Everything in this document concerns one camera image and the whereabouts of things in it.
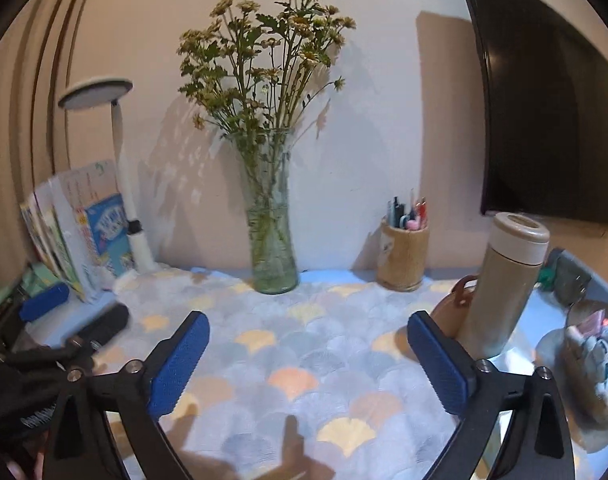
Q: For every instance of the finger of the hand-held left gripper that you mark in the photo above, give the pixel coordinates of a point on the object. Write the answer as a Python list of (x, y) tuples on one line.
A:
[(44, 302), (106, 325)]

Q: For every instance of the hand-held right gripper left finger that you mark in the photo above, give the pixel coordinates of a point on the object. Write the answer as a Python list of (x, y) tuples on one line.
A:
[(179, 365)]

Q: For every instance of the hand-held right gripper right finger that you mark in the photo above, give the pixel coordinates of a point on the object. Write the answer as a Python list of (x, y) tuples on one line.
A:
[(436, 365)]

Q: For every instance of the woven basket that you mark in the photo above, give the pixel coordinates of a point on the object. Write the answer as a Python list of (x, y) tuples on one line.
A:
[(583, 390)]

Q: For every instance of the blue plush toy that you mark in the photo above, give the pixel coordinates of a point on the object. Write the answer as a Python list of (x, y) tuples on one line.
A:
[(606, 365)]

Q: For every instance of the stack of flat books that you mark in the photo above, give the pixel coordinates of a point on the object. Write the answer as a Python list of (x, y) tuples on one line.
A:
[(34, 275)]

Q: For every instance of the brown leather pouch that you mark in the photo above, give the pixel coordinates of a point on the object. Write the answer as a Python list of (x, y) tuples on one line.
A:
[(453, 310)]

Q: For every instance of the row of upright books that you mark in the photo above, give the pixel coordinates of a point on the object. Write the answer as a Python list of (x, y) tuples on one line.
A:
[(59, 240)]

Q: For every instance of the white desk lamp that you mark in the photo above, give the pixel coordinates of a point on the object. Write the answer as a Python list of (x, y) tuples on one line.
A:
[(139, 250)]

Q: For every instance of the blue cover book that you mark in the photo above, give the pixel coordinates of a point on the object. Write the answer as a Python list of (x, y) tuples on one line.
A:
[(106, 230)]

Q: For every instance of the beige thermos bottle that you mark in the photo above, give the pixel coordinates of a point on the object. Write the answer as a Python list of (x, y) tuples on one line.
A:
[(503, 285)]

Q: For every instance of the cardboard pen holder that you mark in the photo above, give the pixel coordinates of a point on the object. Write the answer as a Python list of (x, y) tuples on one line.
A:
[(401, 260)]

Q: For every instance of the fan-patterned table mat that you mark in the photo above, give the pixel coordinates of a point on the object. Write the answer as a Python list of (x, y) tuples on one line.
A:
[(304, 340)]

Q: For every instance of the bunch of pens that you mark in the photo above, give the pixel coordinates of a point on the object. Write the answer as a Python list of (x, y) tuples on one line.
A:
[(406, 215)]

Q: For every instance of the black monitor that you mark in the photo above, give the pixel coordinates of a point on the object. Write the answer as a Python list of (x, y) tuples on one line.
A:
[(548, 85)]

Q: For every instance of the glass vase with flowers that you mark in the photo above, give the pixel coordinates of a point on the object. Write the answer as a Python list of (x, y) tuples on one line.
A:
[(264, 60)]

